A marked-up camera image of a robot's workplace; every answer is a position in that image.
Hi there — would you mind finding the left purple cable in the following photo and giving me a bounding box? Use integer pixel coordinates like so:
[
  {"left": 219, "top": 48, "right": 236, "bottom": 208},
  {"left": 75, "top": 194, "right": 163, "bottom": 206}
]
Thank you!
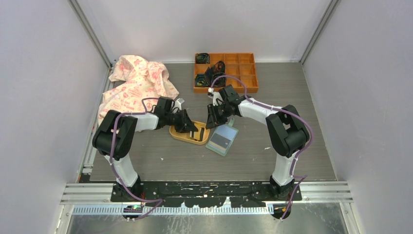
[{"left": 109, "top": 97, "right": 164, "bottom": 221}]

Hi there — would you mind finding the light green card holder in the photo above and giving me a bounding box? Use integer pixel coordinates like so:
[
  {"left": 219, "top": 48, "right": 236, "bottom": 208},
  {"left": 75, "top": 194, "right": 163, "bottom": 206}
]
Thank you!
[{"left": 206, "top": 117, "right": 239, "bottom": 156}]

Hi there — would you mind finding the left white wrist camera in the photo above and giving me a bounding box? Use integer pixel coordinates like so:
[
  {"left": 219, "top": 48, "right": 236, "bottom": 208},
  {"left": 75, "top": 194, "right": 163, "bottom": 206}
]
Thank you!
[{"left": 174, "top": 98, "right": 185, "bottom": 110}]

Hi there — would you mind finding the dark rolled sock top-left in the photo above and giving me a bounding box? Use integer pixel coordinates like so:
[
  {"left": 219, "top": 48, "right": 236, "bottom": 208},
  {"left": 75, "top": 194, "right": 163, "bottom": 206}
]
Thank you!
[{"left": 195, "top": 53, "right": 210, "bottom": 64}]

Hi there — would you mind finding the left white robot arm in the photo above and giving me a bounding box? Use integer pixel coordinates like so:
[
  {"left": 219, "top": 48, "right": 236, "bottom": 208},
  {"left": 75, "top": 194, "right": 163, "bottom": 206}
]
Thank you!
[{"left": 92, "top": 97, "right": 199, "bottom": 201}]

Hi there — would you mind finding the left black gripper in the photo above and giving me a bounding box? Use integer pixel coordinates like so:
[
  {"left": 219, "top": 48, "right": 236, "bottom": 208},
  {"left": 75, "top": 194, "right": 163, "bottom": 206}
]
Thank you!
[{"left": 165, "top": 108, "right": 198, "bottom": 133}]

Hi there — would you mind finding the pink patterned cloth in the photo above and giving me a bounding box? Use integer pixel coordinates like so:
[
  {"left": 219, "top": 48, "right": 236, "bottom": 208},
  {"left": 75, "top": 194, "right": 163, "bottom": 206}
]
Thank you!
[{"left": 97, "top": 55, "right": 179, "bottom": 124}]

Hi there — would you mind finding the gold card with stripe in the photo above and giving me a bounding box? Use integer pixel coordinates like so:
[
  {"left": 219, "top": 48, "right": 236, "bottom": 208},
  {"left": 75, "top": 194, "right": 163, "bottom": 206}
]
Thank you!
[{"left": 190, "top": 127, "right": 205, "bottom": 142}]

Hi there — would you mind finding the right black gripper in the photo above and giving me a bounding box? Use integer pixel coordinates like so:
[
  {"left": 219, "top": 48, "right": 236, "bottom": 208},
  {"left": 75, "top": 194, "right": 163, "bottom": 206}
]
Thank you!
[{"left": 206, "top": 103, "right": 231, "bottom": 130}]

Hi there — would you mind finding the dark rolled sock bottom-left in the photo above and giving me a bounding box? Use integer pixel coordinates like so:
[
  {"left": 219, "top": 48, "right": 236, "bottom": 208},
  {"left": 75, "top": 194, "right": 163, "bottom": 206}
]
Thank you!
[{"left": 194, "top": 74, "right": 210, "bottom": 87}]

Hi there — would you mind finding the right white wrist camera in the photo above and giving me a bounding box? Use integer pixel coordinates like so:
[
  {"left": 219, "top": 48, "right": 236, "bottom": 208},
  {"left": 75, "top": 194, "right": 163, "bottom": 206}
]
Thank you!
[{"left": 207, "top": 87, "right": 222, "bottom": 106}]

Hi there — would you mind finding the dark rolled sock middle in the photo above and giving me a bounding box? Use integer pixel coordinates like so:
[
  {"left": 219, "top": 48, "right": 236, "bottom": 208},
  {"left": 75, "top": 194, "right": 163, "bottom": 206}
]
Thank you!
[{"left": 204, "top": 60, "right": 225, "bottom": 78}]

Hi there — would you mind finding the yellow oval tray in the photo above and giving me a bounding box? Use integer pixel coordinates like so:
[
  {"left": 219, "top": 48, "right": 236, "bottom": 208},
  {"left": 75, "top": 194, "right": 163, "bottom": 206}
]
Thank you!
[{"left": 169, "top": 121, "right": 210, "bottom": 145}]

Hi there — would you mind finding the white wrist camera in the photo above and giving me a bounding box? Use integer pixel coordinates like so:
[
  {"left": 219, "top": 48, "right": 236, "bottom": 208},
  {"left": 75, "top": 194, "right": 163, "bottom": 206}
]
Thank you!
[
  {"left": 174, "top": 98, "right": 185, "bottom": 110},
  {"left": 207, "top": 87, "right": 222, "bottom": 106}
]

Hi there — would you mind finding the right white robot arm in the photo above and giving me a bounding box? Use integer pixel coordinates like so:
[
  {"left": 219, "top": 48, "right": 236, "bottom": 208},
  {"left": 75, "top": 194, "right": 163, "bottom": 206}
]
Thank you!
[{"left": 206, "top": 85, "right": 311, "bottom": 200}]

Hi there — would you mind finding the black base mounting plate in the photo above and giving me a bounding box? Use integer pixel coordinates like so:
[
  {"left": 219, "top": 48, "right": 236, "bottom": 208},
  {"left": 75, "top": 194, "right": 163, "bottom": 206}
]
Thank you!
[{"left": 111, "top": 180, "right": 302, "bottom": 209}]

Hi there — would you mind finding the orange compartment organizer box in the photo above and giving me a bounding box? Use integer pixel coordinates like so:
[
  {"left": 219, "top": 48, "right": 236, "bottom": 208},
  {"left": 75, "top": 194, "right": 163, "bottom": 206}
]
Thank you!
[{"left": 193, "top": 53, "right": 259, "bottom": 94}]

